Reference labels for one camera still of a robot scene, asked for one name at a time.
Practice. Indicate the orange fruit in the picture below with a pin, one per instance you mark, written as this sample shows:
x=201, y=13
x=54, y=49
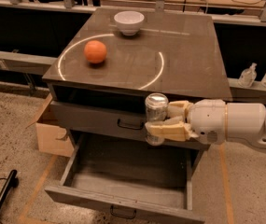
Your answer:
x=95, y=51

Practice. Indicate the grey upper drawer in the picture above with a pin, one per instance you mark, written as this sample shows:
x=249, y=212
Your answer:
x=116, y=123

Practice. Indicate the grey drawer cabinet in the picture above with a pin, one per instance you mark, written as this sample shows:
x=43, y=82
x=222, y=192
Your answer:
x=173, y=54

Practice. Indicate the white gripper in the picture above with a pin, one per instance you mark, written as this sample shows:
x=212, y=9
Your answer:
x=206, y=119

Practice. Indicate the cardboard box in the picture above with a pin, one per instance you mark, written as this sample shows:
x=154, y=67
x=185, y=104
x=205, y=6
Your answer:
x=51, y=138

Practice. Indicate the silver redbull can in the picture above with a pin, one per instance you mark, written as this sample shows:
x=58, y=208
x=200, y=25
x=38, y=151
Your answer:
x=156, y=110

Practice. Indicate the grey open lower drawer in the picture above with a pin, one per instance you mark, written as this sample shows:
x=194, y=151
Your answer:
x=129, y=179

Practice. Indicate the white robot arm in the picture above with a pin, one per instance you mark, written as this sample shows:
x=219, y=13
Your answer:
x=245, y=123

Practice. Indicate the white bowl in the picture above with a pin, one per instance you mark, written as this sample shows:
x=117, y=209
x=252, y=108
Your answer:
x=129, y=22

